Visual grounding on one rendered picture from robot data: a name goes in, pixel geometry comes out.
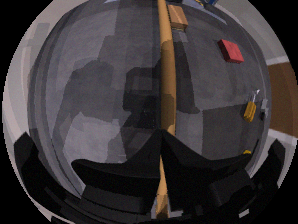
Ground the red block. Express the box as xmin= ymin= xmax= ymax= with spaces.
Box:
xmin=217 ymin=39 xmax=245 ymax=63

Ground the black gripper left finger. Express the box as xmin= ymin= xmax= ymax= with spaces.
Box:
xmin=71 ymin=129 xmax=162 ymax=212

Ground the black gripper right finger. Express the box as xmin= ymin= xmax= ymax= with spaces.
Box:
xmin=160 ymin=129 xmax=251 ymax=212

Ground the brown rectangular block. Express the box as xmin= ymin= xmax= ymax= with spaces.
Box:
xmin=166 ymin=4 xmax=188 ymax=31

